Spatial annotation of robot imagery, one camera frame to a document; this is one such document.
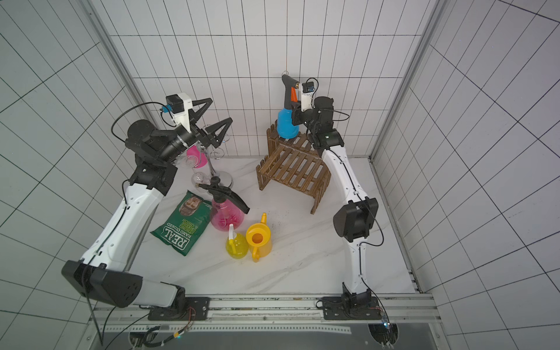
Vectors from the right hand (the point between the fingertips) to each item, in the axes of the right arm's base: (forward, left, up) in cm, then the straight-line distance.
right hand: (281, 100), depth 78 cm
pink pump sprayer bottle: (-31, +19, -27) cm, 45 cm away
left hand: (-21, +16, +8) cm, 27 cm away
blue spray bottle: (0, -1, -12) cm, 12 cm away
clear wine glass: (-18, +33, -25) cm, 46 cm away
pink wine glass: (-16, +33, -15) cm, 39 cm away
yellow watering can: (-40, +6, -32) cm, 52 cm away
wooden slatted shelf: (-4, -6, -29) cm, 30 cm away
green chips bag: (-33, +39, -38) cm, 64 cm away
